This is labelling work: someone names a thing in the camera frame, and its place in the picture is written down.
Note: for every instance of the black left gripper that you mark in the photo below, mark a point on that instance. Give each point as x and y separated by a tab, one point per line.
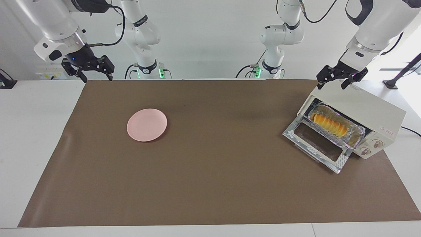
342	71

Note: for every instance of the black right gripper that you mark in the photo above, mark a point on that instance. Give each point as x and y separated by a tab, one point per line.
87	61

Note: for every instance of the golden bread loaf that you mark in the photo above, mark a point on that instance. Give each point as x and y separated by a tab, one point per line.
330	124

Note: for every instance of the aluminium foil tray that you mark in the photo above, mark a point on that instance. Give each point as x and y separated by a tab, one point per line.
353	136

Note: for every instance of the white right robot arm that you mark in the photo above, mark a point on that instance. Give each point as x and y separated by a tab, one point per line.
56	23

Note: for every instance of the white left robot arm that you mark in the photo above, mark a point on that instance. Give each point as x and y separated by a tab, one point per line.
378	29

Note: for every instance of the cream toaster oven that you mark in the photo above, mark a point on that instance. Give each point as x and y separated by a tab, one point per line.
368	105

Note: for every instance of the glass oven door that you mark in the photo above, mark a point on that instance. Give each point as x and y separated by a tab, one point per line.
315	144

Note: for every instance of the cream oven knob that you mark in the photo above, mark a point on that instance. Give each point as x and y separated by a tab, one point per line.
378	143
365	151

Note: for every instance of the black stand with long pole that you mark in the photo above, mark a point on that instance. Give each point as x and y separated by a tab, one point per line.
399	76

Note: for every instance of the pink round plate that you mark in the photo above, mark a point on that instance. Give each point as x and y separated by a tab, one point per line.
147	125

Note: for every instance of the small black stand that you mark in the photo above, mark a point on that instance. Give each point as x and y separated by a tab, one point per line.
6	82

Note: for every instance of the brown table mat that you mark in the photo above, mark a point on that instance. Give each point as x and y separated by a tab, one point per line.
213	184

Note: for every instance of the white wall socket box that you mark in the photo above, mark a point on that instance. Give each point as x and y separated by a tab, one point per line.
46	75

